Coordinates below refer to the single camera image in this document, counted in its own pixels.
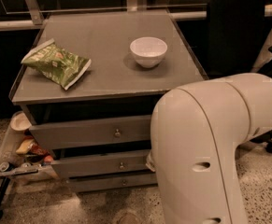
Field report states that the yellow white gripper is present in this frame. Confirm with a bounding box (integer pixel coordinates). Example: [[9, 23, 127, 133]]
[[146, 151, 155, 172]]

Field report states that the grey drawer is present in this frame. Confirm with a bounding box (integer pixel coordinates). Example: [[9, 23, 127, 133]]
[[51, 149, 150, 178], [67, 170, 157, 192], [30, 115, 151, 149]]

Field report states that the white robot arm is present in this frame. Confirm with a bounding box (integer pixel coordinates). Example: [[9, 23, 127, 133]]
[[150, 73, 272, 224]]

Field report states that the grey drawer cabinet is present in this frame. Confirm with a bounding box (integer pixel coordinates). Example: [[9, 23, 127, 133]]
[[8, 10, 209, 194]]

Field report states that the white ceramic bowl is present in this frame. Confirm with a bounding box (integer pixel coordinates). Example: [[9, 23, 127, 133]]
[[130, 36, 167, 68]]

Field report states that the clear plastic snack bin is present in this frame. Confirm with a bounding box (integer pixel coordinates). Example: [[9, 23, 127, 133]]
[[0, 111, 58, 184]]

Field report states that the green chip bag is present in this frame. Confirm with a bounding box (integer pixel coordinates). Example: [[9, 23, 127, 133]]
[[21, 39, 92, 91]]

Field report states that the black office chair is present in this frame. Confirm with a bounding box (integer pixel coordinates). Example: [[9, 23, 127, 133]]
[[204, 0, 272, 155]]

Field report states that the metal railing bar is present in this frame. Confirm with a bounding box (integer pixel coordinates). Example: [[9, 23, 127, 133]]
[[0, 0, 272, 34]]

